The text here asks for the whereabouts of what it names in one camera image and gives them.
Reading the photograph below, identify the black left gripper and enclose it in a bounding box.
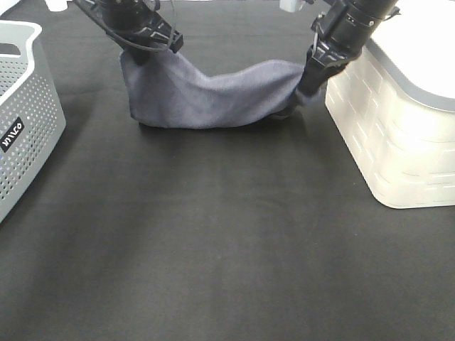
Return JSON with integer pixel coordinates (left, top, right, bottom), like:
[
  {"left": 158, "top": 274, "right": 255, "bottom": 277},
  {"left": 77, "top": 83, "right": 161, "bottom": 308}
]
[{"left": 74, "top": 1, "right": 183, "bottom": 65}]

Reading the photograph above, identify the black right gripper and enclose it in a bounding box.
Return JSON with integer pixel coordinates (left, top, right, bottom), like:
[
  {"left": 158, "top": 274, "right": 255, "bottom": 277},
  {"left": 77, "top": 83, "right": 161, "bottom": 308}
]
[{"left": 297, "top": 1, "right": 373, "bottom": 97}]

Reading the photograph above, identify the grey blue microfibre towel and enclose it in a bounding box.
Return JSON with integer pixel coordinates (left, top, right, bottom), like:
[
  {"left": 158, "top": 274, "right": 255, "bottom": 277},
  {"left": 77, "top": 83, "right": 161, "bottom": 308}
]
[{"left": 119, "top": 51, "right": 323, "bottom": 129}]

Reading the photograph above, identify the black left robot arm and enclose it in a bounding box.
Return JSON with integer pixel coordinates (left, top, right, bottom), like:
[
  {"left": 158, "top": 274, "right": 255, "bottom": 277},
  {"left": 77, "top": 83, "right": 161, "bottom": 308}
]
[{"left": 74, "top": 0, "right": 183, "bottom": 65}]

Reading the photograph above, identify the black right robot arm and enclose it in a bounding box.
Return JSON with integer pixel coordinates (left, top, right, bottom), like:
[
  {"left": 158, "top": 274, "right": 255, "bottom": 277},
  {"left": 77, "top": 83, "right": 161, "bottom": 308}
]
[{"left": 296, "top": 0, "right": 397, "bottom": 97}]

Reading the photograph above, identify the white lidded storage box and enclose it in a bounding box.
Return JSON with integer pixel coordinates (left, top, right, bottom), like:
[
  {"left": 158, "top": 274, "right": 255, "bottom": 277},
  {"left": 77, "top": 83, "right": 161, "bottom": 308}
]
[{"left": 325, "top": 1, "right": 454, "bottom": 209}]

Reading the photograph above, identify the grey perforated plastic basket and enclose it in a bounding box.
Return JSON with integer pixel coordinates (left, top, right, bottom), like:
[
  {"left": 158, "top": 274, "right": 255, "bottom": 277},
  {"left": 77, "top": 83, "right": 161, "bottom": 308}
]
[{"left": 1, "top": 20, "right": 66, "bottom": 218}]

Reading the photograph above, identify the black table cloth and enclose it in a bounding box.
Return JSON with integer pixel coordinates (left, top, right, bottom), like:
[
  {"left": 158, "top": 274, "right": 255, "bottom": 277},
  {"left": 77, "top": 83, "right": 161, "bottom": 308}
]
[{"left": 1, "top": 1, "right": 454, "bottom": 340}]

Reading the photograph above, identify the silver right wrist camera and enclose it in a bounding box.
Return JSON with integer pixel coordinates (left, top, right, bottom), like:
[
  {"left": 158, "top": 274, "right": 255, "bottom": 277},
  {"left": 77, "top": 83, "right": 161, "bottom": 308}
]
[{"left": 279, "top": 0, "right": 314, "bottom": 13}]

